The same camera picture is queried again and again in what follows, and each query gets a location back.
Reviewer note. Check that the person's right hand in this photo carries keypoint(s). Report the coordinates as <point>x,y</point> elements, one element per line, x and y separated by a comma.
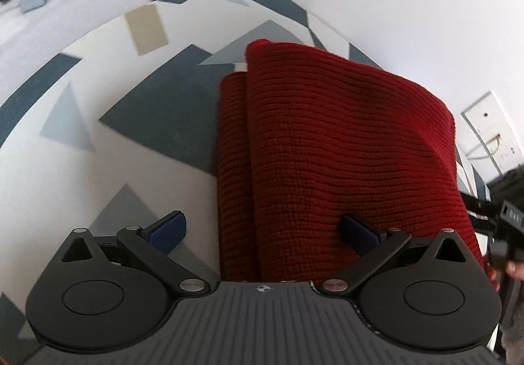
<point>516,269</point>

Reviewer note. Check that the geometric patterned tablecloth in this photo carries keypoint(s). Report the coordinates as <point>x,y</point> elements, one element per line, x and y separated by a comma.
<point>123,168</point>

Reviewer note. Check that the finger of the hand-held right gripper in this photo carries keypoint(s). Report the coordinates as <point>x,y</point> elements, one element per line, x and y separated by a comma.
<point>479,205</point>

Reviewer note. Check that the red knit sweater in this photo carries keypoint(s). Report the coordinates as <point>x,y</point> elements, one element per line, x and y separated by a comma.
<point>335,136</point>

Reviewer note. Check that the white wall socket panel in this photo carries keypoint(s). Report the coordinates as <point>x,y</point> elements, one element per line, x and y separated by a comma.
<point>487,115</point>

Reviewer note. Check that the person's right forearm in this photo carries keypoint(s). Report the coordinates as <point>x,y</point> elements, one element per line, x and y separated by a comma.
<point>513,320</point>

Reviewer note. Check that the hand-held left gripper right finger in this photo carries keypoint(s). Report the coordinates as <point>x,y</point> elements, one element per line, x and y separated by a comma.
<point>360,232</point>

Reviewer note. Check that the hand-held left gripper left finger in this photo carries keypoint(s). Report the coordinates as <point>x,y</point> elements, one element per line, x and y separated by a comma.
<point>170,230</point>

